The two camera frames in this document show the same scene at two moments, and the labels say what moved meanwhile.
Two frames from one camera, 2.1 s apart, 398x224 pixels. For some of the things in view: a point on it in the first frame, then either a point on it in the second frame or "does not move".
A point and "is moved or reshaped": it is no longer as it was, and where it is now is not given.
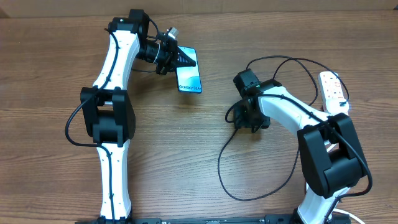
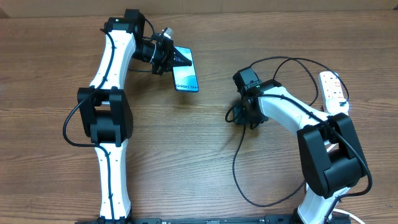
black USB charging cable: [293, 58] → [300, 60]
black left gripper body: [166, 56] does not move
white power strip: [331, 87] does not move
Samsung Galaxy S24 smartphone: [188, 77] is moved or reshaped
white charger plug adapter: [337, 106] does not move
